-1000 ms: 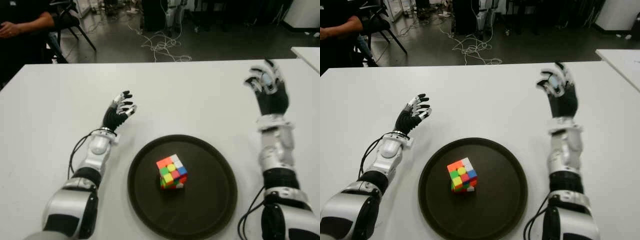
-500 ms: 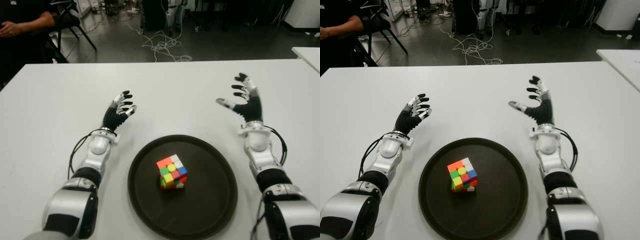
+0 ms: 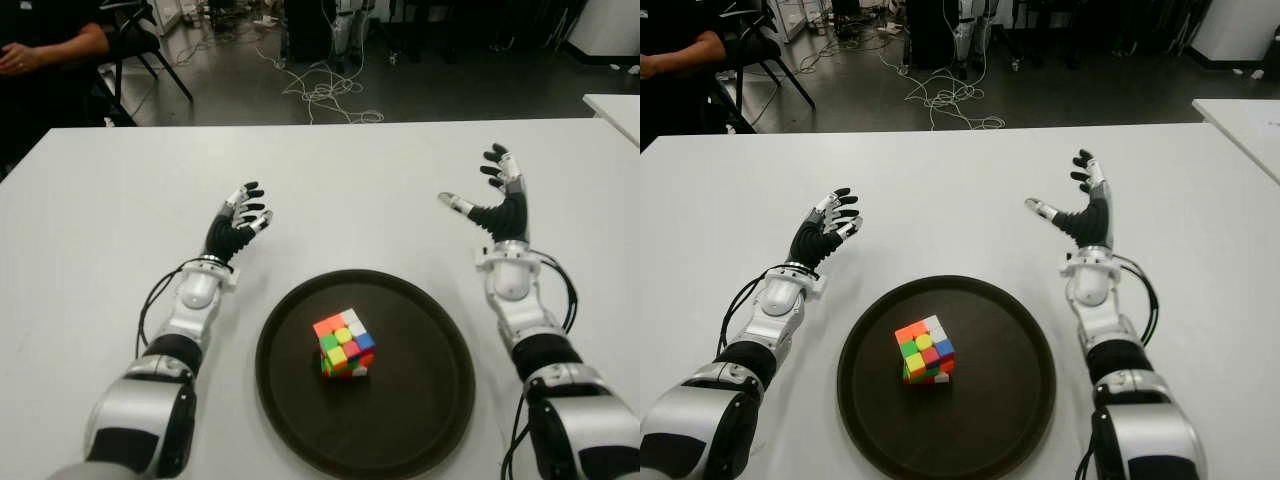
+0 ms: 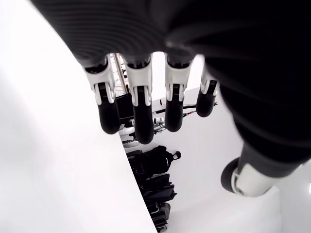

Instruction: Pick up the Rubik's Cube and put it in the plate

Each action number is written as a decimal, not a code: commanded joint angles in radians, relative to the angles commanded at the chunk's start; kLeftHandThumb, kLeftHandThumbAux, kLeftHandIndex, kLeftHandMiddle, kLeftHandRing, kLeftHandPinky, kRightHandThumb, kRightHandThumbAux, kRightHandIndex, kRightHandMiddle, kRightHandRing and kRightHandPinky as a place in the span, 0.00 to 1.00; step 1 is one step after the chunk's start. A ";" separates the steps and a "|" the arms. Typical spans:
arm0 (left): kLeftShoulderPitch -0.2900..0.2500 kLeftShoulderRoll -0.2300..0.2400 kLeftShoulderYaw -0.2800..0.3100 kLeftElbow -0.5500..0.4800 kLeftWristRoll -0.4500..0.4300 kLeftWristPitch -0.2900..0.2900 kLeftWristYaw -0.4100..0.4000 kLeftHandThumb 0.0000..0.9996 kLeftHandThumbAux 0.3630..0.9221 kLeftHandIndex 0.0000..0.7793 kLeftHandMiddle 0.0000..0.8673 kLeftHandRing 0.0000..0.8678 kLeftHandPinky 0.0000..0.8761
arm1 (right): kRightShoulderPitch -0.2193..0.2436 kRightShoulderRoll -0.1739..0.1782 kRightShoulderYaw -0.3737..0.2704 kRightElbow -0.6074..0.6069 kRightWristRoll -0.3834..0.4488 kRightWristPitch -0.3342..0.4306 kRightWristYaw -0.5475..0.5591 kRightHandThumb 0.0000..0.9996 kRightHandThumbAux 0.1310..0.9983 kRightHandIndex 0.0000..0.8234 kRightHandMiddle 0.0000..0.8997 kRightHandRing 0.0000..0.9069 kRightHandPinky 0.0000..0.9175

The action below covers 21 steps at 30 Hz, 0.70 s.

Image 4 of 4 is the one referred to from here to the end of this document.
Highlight black and red floor cables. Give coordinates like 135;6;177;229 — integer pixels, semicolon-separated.
155;103;198;117

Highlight black folded bags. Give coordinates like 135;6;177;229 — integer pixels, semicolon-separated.
138;172;177;204

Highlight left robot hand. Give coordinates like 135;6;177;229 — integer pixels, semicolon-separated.
30;0;311;198

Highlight light metal rack cart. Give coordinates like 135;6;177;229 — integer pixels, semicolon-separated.
109;53;129;97

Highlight black wheeled chair base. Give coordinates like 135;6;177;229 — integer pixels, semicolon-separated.
147;201;172;231

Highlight black backpack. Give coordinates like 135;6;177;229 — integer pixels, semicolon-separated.
125;145;182;175

